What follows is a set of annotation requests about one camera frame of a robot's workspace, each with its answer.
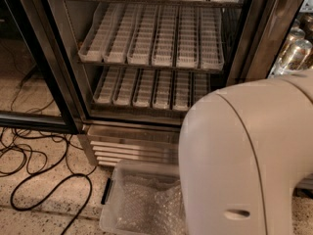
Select black bin handle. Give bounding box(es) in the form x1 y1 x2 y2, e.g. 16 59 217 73
101 178 112 205

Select stainless steel fridge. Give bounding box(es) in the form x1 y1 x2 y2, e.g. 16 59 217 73
16 0 313 191

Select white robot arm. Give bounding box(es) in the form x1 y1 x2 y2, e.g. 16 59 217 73
178 70 313 235

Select clear plastic storage bin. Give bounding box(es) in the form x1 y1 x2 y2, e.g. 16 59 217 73
100 160 188 235

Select closed glass fridge door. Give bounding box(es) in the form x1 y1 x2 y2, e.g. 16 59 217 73
226 0 304 86

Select bubble wrap sheet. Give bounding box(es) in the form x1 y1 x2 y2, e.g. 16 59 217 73
116 176 187 235

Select gold beverage can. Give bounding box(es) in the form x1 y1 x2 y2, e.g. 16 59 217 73
278 39 312 74
281 27 305 55

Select black floor cable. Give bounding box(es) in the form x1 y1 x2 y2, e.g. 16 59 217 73
0 39 98 235

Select open glass fridge door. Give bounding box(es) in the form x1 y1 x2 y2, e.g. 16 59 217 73
0 0 81 134

